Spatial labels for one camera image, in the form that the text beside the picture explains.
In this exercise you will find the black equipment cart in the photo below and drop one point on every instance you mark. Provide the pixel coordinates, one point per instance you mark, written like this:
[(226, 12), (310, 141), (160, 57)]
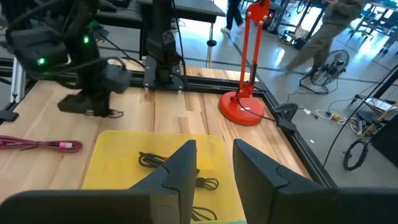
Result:
[(385, 140)]

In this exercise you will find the aluminium frame post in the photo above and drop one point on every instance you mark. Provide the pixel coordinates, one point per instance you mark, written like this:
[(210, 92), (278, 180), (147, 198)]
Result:
[(17, 81)]

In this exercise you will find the yellow translucent plastic bin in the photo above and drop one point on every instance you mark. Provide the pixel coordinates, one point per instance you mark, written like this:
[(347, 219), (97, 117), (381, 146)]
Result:
[(124, 174)]

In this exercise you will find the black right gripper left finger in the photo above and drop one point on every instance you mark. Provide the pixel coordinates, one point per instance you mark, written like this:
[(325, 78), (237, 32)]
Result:
[(174, 193)]

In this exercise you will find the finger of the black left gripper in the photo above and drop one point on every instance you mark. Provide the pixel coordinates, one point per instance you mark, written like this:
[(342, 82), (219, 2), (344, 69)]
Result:
[(76, 104), (102, 104)]

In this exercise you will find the red desk lamp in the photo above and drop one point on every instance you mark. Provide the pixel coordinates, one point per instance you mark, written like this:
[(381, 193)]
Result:
[(241, 109)]

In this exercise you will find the black table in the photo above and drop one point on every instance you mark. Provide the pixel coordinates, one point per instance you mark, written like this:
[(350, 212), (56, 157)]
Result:
[(192, 7)]

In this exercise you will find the black floor fan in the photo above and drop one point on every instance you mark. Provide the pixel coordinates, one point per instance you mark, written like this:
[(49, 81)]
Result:
[(331, 68)]

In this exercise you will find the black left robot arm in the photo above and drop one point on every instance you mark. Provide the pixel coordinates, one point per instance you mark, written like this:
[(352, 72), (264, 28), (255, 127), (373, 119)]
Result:
[(31, 46)]

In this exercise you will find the black table clamp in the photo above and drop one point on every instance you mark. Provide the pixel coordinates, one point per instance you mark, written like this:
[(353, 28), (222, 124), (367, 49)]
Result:
[(286, 110)]

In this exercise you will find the person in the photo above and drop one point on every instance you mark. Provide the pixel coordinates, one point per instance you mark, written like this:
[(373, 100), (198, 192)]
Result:
[(233, 12), (323, 40)]

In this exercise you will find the black table bracket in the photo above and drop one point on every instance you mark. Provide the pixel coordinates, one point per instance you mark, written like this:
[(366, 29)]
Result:
[(7, 115)]

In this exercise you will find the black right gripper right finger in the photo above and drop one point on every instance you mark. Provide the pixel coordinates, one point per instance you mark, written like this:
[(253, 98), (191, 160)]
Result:
[(258, 186)]

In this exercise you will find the black table edge frame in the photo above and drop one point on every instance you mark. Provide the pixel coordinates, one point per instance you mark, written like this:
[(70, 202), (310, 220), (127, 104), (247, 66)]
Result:
[(304, 149)]

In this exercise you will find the teal translucent plastic bin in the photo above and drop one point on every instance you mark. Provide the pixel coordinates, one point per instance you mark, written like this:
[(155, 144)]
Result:
[(224, 222)]

